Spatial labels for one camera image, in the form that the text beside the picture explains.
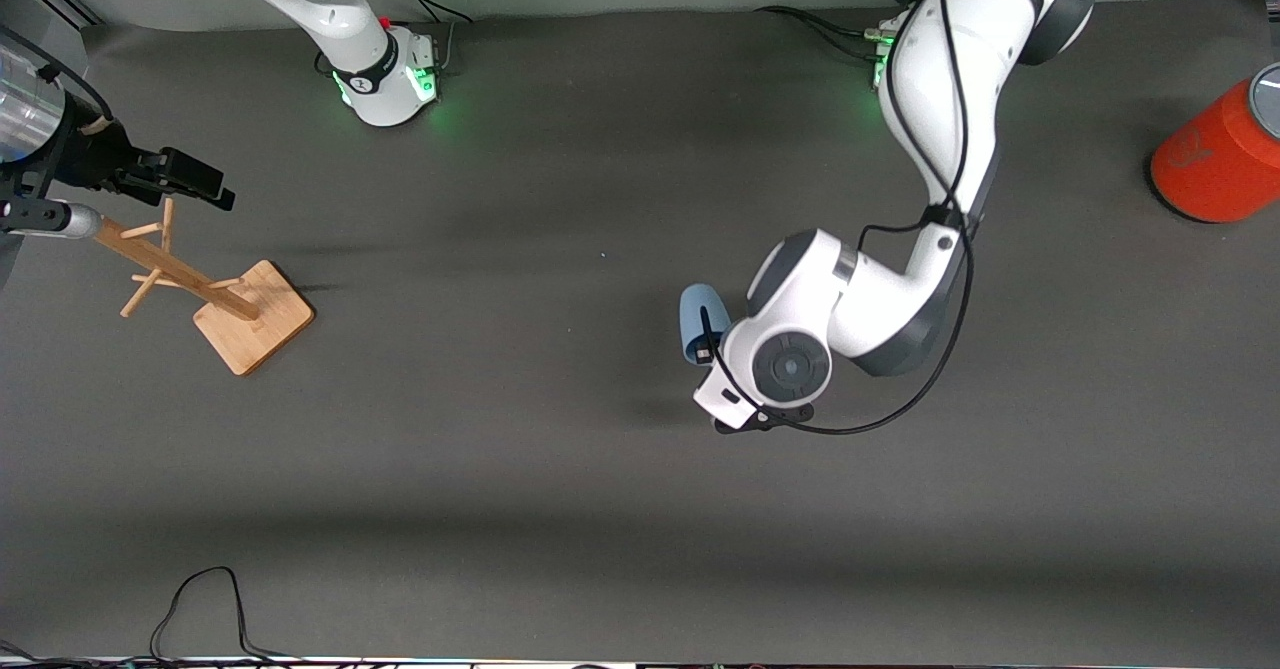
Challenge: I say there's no grey table cloth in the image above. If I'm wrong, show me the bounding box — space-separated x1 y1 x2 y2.
0 0 1280 662

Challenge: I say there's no light blue cup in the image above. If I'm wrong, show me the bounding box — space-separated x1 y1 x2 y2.
680 284 733 365

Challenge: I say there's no wooden mug tree stand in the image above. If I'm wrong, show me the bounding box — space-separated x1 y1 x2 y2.
95 197 316 377

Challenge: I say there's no aluminium frame rail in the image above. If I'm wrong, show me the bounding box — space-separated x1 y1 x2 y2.
38 0 106 30

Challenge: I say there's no black left arm base cable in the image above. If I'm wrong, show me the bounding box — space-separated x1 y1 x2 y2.
755 4 891 60

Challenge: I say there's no thin black looped cable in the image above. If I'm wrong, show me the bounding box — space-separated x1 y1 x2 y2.
150 566 301 662

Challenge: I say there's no orange cylindrical can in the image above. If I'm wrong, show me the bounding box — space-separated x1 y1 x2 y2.
1150 62 1280 225

